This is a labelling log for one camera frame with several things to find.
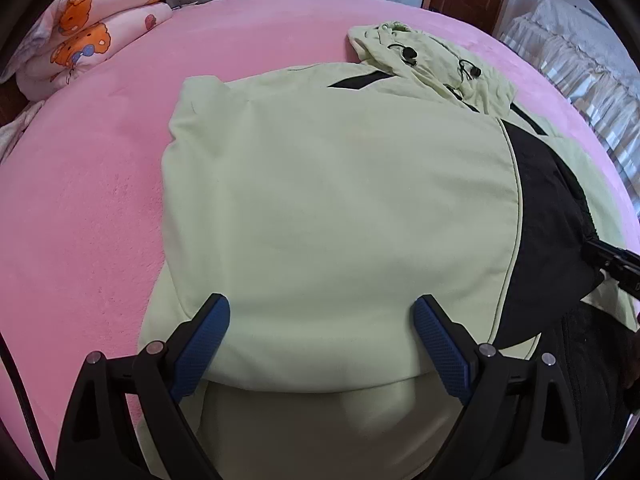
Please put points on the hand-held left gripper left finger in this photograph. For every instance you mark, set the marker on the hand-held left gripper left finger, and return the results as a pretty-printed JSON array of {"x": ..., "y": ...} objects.
[{"x": 202, "y": 350}]

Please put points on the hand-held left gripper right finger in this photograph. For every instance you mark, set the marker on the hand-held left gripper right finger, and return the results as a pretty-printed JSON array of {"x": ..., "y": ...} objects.
[{"x": 440, "y": 345}]

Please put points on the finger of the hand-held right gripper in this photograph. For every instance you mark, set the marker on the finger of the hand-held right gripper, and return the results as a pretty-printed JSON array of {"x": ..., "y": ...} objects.
[{"x": 620, "y": 262}]

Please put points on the green and black hooded jacket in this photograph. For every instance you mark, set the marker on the green and black hooded jacket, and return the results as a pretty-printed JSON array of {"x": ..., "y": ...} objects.
[{"x": 325, "y": 185}]

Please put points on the pink bed blanket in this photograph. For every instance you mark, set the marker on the pink bed blanket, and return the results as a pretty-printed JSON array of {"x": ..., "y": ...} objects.
[{"x": 100, "y": 210}]

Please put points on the white crumpled cloth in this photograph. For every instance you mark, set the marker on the white crumpled cloth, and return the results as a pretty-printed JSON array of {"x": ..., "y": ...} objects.
[{"x": 17, "y": 130}]

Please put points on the pink bear print quilt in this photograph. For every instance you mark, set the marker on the pink bear print quilt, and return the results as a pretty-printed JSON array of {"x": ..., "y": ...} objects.
[{"x": 100, "y": 35}]

